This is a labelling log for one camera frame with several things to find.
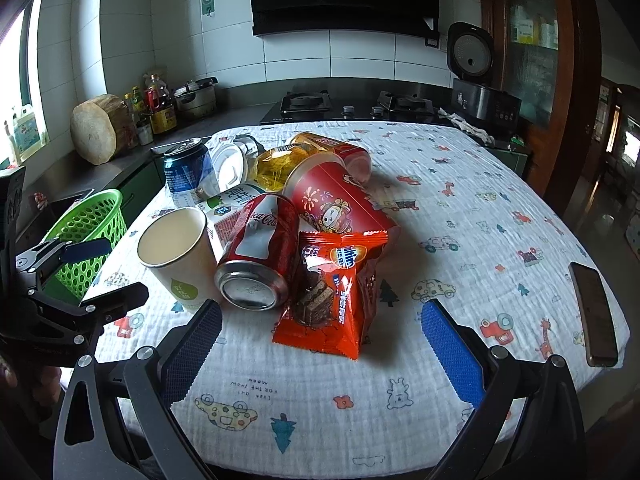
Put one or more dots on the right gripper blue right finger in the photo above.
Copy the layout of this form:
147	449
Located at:
549	441

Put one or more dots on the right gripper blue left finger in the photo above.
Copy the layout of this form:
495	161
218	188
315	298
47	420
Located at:
92	441

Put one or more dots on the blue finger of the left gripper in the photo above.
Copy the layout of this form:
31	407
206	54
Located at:
50	255

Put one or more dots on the blue drink can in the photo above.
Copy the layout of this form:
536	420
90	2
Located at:
186	165

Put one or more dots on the white milk carton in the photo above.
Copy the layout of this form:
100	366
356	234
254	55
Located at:
221	211

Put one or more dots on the white plastic lid cup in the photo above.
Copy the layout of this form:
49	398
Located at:
229	165

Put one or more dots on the red coca-cola can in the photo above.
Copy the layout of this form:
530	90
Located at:
256	270

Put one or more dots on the yellow tea bottle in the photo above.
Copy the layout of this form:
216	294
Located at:
271	169

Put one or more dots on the red wafer snack wrapper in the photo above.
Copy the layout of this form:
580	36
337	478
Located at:
335	295

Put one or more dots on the red paper cup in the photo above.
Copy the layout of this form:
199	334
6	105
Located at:
328	198

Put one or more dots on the black kitchen sink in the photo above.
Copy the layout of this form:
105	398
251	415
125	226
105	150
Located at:
37	228

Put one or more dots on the green perforated plastic basket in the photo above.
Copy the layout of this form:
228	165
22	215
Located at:
97	216

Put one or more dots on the black smartphone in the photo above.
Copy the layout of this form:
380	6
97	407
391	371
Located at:
596	317

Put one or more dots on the detergent bottle on windowsill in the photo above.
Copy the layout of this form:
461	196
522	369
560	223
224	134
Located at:
24	133

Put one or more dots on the round wooden chopping block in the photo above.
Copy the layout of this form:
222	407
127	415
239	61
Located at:
102	128

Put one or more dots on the small seasoning jar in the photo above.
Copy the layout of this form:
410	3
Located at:
144	130

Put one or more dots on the dark sauce bottle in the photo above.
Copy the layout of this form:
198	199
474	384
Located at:
135	101

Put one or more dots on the white patterned tablecloth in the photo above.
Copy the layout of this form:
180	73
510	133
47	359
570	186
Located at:
474	236

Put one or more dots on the cooking oil bottle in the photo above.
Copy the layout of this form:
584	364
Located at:
162	111

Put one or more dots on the steel cooking pot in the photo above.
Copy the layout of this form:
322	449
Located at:
196	99

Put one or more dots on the black gas stove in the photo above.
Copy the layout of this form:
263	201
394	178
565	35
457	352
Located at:
321	107

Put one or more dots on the black rice cooker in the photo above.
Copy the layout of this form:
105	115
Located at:
470	57

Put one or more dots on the wooden shelf cabinet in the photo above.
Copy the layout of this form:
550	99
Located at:
548	55

